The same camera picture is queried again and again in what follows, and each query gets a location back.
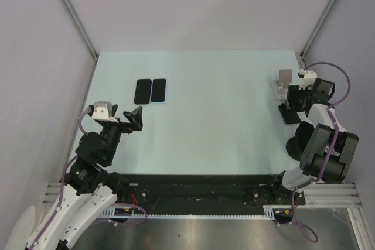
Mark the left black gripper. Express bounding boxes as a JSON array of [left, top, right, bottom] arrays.
[[101, 104, 142, 163]]

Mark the black phone stand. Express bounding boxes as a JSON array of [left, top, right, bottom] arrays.
[[278, 103, 301, 125]]

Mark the white phone stand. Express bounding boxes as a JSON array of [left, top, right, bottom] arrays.
[[271, 69, 293, 101]]

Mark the black phone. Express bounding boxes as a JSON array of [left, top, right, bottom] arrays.
[[134, 79, 152, 105]]

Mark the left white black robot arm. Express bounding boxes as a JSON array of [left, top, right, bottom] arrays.
[[5, 101, 143, 249]]

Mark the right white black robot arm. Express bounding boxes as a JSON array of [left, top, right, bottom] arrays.
[[270, 78, 359, 204]]

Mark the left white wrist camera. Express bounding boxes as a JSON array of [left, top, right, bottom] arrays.
[[89, 101, 119, 123]]

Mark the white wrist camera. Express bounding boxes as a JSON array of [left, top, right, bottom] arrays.
[[89, 101, 119, 123], [298, 69, 318, 90]]

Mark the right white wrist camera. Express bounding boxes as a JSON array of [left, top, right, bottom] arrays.
[[298, 69, 318, 90]]

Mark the white slotted cable duct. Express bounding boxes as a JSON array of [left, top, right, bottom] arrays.
[[98, 206, 292, 220]]

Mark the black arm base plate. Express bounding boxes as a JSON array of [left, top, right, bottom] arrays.
[[112, 174, 306, 216]]

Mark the left aluminium frame post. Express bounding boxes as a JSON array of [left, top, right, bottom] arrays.
[[60, 0, 99, 61]]

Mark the aluminium frame post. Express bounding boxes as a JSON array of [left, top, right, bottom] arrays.
[[60, 0, 99, 61], [299, 0, 339, 60]]

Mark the right aluminium frame post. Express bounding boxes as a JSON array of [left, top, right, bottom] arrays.
[[299, 0, 339, 60]]

